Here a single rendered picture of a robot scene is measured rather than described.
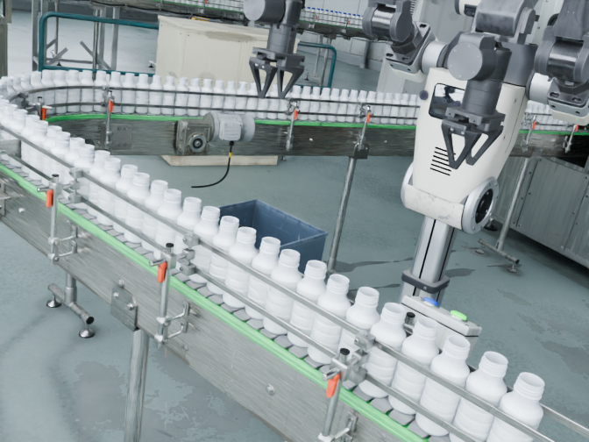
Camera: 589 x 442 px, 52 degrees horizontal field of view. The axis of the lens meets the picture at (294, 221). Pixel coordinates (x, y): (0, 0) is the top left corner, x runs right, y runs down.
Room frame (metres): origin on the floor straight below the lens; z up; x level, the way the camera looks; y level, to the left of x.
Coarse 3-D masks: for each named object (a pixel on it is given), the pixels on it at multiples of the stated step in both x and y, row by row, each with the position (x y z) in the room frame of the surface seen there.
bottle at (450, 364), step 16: (448, 336) 0.85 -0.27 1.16; (448, 352) 0.83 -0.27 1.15; (464, 352) 0.82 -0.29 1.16; (432, 368) 0.83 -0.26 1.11; (448, 368) 0.81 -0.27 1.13; (464, 368) 0.82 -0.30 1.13; (432, 384) 0.82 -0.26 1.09; (464, 384) 0.82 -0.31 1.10; (432, 400) 0.81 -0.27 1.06; (448, 400) 0.81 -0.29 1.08; (416, 416) 0.83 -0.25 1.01; (448, 416) 0.81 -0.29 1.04; (432, 432) 0.81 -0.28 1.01; (448, 432) 0.82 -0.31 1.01
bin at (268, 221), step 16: (224, 208) 1.81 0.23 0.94; (240, 208) 1.87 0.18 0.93; (256, 208) 1.92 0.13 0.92; (272, 208) 1.88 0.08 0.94; (240, 224) 1.87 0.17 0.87; (256, 224) 1.91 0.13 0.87; (272, 224) 1.87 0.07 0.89; (288, 224) 1.83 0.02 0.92; (304, 224) 1.79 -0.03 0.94; (256, 240) 1.90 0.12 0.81; (288, 240) 1.82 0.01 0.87; (304, 240) 1.65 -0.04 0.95; (320, 240) 1.72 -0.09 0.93; (304, 256) 1.67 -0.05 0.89; (320, 256) 1.73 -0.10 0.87
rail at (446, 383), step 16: (32, 144) 1.59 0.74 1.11; (64, 160) 1.49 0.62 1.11; (48, 176) 1.54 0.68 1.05; (112, 192) 1.35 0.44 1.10; (96, 208) 1.39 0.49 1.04; (144, 208) 1.28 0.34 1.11; (144, 240) 1.27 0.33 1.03; (224, 256) 1.11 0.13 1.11; (256, 272) 1.06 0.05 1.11; (224, 288) 1.10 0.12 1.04; (256, 304) 1.05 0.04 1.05; (304, 304) 0.98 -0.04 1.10; (352, 304) 1.00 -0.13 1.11; (272, 320) 1.02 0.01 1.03; (336, 320) 0.93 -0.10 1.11; (304, 336) 0.97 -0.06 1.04; (416, 368) 0.83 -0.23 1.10; (384, 384) 0.86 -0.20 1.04; (448, 384) 0.80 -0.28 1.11; (400, 400) 0.84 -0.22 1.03; (480, 400) 0.77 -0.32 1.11; (432, 416) 0.80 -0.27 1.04; (496, 416) 0.75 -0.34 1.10; (560, 416) 0.76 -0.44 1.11; (464, 432) 0.77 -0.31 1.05; (528, 432) 0.72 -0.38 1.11
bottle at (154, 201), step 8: (152, 184) 1.31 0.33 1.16; (160, 184) 1.33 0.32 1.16; (152, 192) 1.30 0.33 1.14; (160, 192) 1.30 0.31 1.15; (152, 200) 1.29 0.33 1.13; (160, 200) 1.30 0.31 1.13; (152, 208) 1.28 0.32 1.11; (144, 216) 1.30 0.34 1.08; (144, 224) 1.30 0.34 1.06; (152, 224) 1.28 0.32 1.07; (144, 232) 1.29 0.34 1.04; (152, 232) 1.28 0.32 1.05; (144, 248) 1.29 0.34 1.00; (152, 248) 1.28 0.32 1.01
